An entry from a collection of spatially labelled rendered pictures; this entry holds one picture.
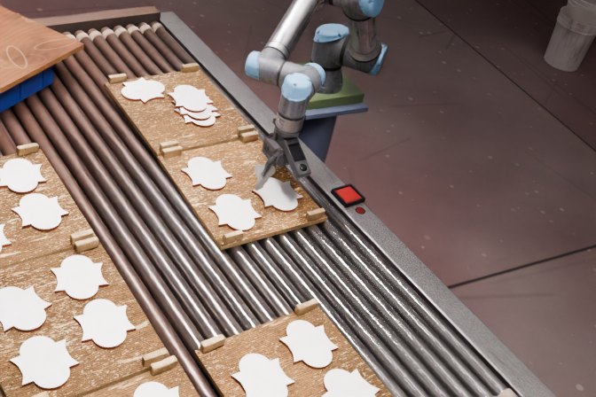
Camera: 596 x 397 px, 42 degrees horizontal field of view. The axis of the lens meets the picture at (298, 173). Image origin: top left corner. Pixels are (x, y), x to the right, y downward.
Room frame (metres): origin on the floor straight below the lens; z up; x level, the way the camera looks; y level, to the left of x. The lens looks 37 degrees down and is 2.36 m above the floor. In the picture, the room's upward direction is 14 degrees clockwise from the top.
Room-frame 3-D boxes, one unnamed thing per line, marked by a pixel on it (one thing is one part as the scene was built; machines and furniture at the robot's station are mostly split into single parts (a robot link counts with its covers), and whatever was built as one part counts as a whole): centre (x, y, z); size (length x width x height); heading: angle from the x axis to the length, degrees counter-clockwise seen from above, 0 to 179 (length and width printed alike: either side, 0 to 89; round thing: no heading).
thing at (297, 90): (1.80, 0.06, 1.27); 0.09 x 0.08 x 0.11; 166
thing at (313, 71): (1.90, 0.05, 1.27); 0.11 x 0.11 x 0.08; 76
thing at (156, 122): (2.11, 0.43, 0.93); 0.41 x 0.35 x 0.02; 42
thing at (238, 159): (1.78, 0.15, 0.93); 0.41 x 0.35 x 0.02; 40
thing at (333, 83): (2.53, -0.01, 0.95); 0.15 x 0.15 x 0.10
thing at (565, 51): (5.21, -1.64, 0.19); 0.30 x 0.30 x 0.37
